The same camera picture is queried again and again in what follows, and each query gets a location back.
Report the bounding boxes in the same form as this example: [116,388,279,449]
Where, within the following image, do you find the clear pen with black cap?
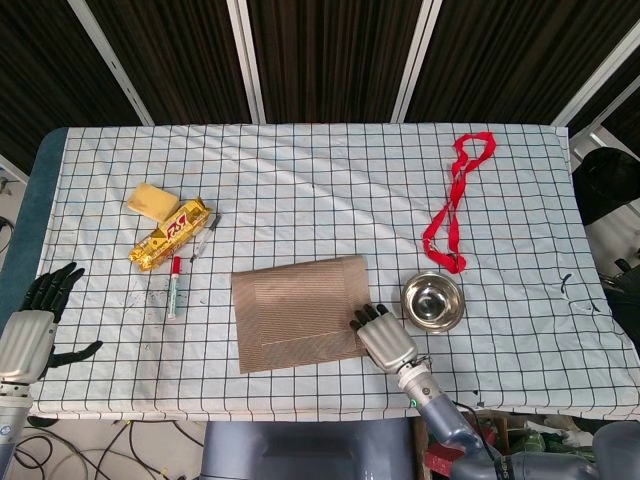
[189,213,223,264]

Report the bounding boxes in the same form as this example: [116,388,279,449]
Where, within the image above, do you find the grey-blue robot torso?
[200,418,416,480]

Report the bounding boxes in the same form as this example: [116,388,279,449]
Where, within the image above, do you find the black bag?
[572,147,640,226]

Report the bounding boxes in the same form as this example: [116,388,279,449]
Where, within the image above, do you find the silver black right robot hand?
[352,302,419,375]

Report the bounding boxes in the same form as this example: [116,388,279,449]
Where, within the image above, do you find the gold biscuit packet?
[127,197,213,274]

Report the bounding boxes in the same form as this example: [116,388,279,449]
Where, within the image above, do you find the red-capped whiteboard marker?
[167,255,184,321]

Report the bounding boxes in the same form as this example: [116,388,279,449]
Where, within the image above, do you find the brown woven placemat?
[230,254,372,375]

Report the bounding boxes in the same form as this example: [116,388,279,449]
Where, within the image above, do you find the metal bowl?
[400,271,466,335]

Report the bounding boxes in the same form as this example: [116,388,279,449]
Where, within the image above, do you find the yellow sponge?
[126,182,180,224]

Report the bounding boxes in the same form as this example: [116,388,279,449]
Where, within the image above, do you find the white metal frame post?
[225,0,266,124]
[552,34,640,129]
[392,0,444,123]
[67,0,154,126]

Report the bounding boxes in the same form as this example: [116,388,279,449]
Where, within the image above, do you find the green patterned cloth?
[519,424,596,454]

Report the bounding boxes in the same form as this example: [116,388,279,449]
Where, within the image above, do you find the red box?
[424,439,469,480]

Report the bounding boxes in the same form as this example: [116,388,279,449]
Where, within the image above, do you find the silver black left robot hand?
[0,262,105,385]

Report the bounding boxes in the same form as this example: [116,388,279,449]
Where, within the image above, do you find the white black-checked tablecloth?
[27,123,640,420]

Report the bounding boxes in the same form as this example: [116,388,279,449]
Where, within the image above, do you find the red ribbon lanyard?
[422,131,499,275]

